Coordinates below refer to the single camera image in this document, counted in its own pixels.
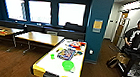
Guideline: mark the small green cup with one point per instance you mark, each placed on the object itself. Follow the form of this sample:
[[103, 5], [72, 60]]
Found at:
[[52, 56]]

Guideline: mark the wooden office table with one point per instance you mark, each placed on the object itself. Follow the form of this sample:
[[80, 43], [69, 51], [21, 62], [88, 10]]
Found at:
[[14, 30], [39, 37]]

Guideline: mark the white wall socket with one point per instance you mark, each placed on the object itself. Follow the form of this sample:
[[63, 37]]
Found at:
[[91, 51]]

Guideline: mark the bright window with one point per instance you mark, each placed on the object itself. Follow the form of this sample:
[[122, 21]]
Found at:
[[15, 9], [71, 14], [39, 11]]

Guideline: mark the blue snack box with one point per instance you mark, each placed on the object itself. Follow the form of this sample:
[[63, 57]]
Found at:
[[66, 53]]

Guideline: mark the brown cardboard box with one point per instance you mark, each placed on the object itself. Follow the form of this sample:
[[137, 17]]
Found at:
[[122, 58]]

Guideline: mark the orange item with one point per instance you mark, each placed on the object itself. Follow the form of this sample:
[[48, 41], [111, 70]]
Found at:
[[1, 31]]

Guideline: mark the black wheeled cart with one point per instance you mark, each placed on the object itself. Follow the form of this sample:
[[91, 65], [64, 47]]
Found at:
[[135, 63]]

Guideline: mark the dark sofa row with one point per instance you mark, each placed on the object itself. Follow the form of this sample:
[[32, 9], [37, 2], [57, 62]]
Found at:
[[7, 24]]

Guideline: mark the yellow wall sign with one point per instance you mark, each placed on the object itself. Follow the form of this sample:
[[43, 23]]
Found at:
[[97, 25]]

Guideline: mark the brown wooden door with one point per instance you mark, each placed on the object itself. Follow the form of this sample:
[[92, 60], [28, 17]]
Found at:
[[120, 28]]

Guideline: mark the white air hockey table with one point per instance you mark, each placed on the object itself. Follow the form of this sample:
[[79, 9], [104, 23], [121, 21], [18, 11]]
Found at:
[[49, 65]]

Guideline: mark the black sofa cushion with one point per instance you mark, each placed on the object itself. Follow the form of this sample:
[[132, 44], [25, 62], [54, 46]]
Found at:
[[72, 26]]

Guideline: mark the brown backpack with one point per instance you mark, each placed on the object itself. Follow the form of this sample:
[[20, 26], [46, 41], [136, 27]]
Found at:
[[112, 61]]

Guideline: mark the red flat item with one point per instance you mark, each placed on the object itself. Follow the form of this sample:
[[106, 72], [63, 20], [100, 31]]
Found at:
[[74, 44]]

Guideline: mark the teal paddle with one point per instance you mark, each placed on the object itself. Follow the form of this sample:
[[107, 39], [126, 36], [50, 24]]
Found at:
[[80, 53]]

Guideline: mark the person in dark shirt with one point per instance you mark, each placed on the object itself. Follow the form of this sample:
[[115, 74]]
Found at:
[[137, 35]]

